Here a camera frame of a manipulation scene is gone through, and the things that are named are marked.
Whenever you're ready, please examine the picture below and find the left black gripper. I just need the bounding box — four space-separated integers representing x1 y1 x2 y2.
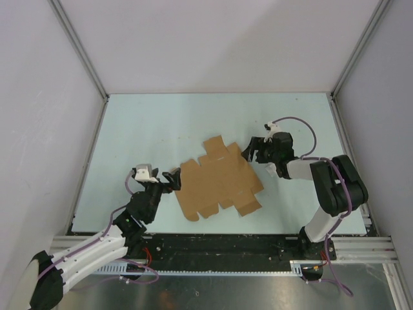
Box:
143 167 180 222

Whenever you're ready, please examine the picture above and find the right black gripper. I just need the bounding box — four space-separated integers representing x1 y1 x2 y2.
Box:
241 136 280 163

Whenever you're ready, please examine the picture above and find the brown cardboard box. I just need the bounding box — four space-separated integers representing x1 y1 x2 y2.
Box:
176 136 264 222

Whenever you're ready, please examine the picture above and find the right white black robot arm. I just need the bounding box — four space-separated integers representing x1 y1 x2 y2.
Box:
241 132 368 260

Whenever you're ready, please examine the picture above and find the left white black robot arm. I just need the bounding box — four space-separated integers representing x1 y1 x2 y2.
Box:
28 164 181 309

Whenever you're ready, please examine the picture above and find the small white paper scrap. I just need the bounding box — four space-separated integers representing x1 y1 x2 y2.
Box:
265 163 277 177

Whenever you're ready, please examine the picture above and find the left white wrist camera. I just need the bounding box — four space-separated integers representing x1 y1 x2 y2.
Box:
132 163 159 183

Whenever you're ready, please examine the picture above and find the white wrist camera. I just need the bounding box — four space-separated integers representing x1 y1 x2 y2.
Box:
264 121 281 143
132 163 159 183

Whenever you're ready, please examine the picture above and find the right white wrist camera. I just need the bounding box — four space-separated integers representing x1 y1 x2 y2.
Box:
264 121 281 143

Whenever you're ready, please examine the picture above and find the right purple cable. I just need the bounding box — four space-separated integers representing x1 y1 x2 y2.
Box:
272 116 355 297

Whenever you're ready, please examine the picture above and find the purple cable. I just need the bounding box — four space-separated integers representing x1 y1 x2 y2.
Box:
37 170 161 291
272 116 355 297

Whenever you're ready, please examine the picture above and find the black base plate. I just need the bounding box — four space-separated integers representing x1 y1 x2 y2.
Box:
64 231 338 273

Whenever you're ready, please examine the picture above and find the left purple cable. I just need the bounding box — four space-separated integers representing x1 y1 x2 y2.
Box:
37 170 161 291

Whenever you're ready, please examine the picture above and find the perforated cable duct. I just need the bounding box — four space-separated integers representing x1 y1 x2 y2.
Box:
93 260 330 278

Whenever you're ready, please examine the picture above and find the aluminium frame rail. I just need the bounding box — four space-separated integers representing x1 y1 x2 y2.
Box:
50 236 398 264

